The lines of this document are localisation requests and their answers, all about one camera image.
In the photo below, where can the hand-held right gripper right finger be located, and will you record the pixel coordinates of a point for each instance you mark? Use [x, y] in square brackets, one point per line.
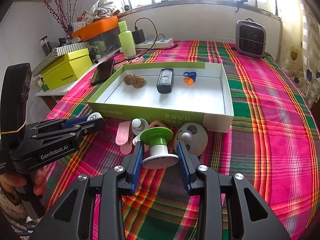
[183, 165]

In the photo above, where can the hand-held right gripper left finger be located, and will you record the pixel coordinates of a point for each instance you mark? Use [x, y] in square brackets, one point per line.
[137, 165]

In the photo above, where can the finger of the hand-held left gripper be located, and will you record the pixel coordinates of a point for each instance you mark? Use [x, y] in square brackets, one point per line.
[75, 122]
[96, 126]

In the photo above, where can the small white round jar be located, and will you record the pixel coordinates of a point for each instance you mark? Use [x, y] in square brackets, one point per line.
[96, 116]

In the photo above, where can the green white plastic spool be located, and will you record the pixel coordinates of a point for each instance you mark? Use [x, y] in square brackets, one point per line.
[156, 145]

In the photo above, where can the pink plastic clip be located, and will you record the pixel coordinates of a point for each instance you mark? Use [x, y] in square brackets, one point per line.
[122, 135]

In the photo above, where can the white round knob hook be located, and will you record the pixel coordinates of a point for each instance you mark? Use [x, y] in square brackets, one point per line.
[197, 140]

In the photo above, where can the grey stamp with white knob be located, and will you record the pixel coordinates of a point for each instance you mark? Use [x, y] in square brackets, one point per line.
[136, 123]

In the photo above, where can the pink clip with mint pad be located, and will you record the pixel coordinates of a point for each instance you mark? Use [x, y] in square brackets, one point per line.
[157, 123]

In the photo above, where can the brown walnut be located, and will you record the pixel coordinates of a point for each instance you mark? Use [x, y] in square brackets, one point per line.
[138, 82]
[128, 78]

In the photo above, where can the green white cardboard box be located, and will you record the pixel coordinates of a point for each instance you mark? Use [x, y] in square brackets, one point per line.
[175, 100]

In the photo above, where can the black plastic doorbell device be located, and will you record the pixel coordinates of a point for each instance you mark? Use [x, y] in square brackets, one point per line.
[163, 85]

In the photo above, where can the person's left hand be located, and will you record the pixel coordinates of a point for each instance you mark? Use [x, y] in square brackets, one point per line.
[40, 182]

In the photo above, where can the small green box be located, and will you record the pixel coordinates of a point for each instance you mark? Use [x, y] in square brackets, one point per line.
[42, 86]

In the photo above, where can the yellow-green cardboard box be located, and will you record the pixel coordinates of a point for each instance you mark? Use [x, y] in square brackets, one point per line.
[67, 71]

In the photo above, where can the black smartphone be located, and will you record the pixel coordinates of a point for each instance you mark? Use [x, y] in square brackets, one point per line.
[103, 71]

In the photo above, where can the black lidded glass jar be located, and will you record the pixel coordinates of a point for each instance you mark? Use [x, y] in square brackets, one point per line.
[45, 45]

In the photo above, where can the striped box lid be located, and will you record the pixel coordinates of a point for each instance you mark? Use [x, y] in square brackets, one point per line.
[72, 47]

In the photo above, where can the small pink plastic piece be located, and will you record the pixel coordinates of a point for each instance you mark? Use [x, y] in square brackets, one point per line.
[136, 60]

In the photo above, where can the glass tank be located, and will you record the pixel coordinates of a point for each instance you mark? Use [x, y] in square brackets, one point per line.
[110, 40]

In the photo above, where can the light green plastic bottle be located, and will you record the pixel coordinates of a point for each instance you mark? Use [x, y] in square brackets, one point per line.
[127, 42]

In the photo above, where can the dried flower branches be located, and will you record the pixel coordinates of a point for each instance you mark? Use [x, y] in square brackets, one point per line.
[58, 17]

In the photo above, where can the orange box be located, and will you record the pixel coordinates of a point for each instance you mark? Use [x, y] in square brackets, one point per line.
[97, 27]

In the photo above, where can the black power adapter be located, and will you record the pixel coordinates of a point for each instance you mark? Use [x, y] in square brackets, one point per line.
[138, 36]

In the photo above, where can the red white paper packets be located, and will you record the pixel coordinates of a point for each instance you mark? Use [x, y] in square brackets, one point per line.
[82, 22]

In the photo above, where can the white power strip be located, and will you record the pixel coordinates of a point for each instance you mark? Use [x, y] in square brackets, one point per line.
[162, 42]

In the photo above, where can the white work gloves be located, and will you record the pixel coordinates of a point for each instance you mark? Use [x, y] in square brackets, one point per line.
[105, 7]

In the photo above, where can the grey fan heater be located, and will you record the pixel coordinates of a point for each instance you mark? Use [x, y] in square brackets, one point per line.
[250, 40]

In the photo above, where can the heart print curtain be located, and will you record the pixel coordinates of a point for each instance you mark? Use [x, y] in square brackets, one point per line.
[307, 55]

